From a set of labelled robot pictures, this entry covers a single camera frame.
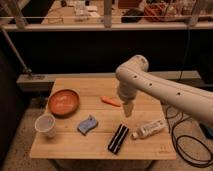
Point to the white plastic bottle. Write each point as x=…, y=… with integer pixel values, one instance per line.
x=149, y=129

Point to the wooden table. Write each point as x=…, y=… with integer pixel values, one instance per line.
x=69, y=143

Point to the orange bowl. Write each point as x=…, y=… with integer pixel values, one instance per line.
x=63, y=102

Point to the red basket in background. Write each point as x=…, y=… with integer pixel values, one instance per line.
x=162, y=12

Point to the black striped eraser block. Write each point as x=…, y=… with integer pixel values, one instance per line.
x=118, y=139

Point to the orange carrot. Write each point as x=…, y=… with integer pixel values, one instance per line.
x=110, y=101

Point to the white plastic cup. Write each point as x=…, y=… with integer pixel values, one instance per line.
x=45, y=124

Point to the metal diagonal pole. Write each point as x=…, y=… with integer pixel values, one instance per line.
x=26, y=69

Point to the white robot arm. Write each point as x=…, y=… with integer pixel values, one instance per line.
x=133, y=77

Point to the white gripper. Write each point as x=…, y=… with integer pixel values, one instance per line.
x=128, y=108

